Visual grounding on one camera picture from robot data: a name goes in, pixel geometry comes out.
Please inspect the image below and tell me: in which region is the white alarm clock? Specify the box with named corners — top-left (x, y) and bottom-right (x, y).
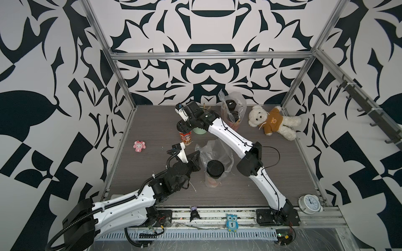
top-left (298, 194), bottom-right (323, 214)

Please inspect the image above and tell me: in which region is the clear plastic carrier bag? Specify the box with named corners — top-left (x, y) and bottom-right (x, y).
top-left (218, 90), bottom-right (247, 131)

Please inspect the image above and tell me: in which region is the small purple figure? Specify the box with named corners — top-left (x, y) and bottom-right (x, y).
top-left (189, 206), bottom-right (201, 222)

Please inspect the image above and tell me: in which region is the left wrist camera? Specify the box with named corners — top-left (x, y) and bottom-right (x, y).
top-left (172, 142), bottom-right (188, 164)

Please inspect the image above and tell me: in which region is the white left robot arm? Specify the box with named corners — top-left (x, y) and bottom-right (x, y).
top-left (45, 150), bottom-right (201, 251)

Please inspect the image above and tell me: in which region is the blue owl figure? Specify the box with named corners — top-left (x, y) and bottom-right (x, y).
top-left (226, 214), bottom-right (239, 233)

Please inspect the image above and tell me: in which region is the pale milk tea cup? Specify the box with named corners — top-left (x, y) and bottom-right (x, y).
top-left (205, 160), bottom-right (225, 188)

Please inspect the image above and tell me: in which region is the green straw holder cup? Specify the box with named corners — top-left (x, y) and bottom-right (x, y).
top-left (193, 128), bottom-right (207, 135)

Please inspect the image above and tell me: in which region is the red milk tea cup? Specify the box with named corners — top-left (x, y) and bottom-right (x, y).
top-left (224, 110), bottom-right (241, 131)
top-left (226, 99), bottom-right (238, 114)
top-left (177, 120), bottom-right (192, 145)

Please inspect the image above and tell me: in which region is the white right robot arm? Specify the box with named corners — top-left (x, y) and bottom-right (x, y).
top-left (175, 101), bottom-right (299, 226)

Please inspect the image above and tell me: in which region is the white teddy bear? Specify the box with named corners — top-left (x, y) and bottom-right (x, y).
top-left (248, 105), bottom-right (301, 141)

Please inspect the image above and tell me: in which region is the pink plush toy figure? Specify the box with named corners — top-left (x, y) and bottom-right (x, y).
top-left (133, 141), bottom-right (146, 152)

